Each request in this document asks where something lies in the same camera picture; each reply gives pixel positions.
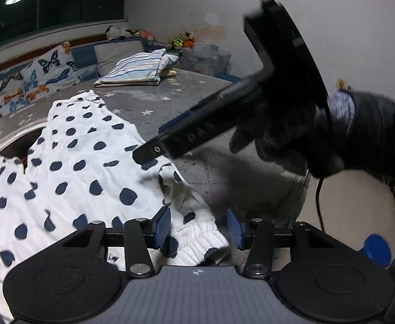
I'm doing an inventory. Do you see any clear plastic storage box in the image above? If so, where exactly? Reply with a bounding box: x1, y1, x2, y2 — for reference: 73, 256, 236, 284
180, 43, 232, 75

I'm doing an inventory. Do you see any grey pillow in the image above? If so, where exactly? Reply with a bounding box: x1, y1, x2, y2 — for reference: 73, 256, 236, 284
94, 40, 151, 76

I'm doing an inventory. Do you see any black cable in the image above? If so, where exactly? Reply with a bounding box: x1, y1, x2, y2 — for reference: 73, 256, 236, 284
315, 175, 326, 233

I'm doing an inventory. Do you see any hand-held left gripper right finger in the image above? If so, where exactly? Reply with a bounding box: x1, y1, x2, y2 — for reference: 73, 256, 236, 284
227, 208, 357, 278

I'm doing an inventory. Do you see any person's right hand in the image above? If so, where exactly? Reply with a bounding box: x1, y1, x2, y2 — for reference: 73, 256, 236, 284
229, 88, 347, 178

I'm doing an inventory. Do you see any grey star-print bed mat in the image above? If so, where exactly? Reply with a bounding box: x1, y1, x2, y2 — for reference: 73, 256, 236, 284
0, 67, 311, 267

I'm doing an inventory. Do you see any white polka-dot garment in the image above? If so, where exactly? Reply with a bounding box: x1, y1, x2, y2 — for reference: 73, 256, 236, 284
0, 89, 230, 324

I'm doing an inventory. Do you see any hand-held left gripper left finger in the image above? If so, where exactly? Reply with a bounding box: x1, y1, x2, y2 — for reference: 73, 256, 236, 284
61, 207, 172, 277

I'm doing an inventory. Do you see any person's right forearm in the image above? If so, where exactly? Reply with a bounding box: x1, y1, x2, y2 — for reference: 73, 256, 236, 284
327, 89, 395, 183

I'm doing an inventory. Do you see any butterfly print pillow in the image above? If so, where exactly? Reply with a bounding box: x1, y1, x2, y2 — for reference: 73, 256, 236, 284
22, 41, 81, 93
0, 71, 49, 127

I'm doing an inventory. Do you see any black and white plush toy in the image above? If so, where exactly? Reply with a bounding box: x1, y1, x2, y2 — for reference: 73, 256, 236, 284
106, 25, 135, 40

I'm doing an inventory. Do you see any blue round plastic object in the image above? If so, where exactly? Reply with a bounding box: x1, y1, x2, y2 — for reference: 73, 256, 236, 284
357, 234, 393, 268

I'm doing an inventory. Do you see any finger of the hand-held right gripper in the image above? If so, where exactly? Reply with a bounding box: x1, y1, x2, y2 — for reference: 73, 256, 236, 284
132, 67, 276, 167

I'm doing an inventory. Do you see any dark window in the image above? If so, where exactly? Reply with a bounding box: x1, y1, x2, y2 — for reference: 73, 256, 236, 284
0, 0, 128, 53

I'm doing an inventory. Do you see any blue bed bumper cushion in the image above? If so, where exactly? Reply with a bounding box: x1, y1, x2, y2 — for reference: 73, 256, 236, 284
0, 37, 242, 88

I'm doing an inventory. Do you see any folded blue striped blanket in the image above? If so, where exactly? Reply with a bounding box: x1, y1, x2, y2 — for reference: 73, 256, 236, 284
94, 48, 179, 87

